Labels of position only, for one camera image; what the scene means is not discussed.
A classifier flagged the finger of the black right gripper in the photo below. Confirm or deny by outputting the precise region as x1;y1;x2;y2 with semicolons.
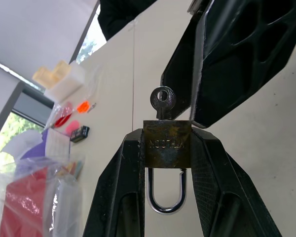
160;0;208;121
190;0;296;129

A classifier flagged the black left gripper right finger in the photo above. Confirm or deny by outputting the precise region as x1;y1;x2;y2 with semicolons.
190;127;283;237

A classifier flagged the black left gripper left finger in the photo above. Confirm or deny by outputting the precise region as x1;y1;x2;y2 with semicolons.
82;128;146;237

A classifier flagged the small silver padlock key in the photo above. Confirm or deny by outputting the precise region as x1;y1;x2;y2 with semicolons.
149;85;177;121

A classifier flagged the brass padlock with steel shackle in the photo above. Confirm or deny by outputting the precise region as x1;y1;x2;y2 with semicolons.
143;119;192;215

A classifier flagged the small black box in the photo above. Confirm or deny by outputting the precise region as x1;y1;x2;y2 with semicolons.
70;125;90;144

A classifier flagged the clear plastic box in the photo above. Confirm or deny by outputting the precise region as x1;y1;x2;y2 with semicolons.
44;128;72;161

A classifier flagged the pink heart-shaped piece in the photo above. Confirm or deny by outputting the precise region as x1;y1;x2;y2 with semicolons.
65;119;80;134

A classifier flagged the small orange plastic piece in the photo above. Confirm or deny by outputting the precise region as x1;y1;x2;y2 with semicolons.
77;101;90;113

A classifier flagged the red flat plastic piece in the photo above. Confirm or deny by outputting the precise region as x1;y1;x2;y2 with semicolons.
53;114;74;128

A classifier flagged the purple sheet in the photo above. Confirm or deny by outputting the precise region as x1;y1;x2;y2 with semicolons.
22;128;49;160

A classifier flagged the dark black shape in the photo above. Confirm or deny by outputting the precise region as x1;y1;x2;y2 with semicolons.
98;0;159;41

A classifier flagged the clear bag with red box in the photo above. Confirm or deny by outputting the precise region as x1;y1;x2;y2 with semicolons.
0;157;85;237

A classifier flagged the white plastic box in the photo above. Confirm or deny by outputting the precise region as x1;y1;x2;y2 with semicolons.
43;63;86;102

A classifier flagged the cream plastic block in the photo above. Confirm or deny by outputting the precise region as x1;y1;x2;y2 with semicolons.
32;60;71;89

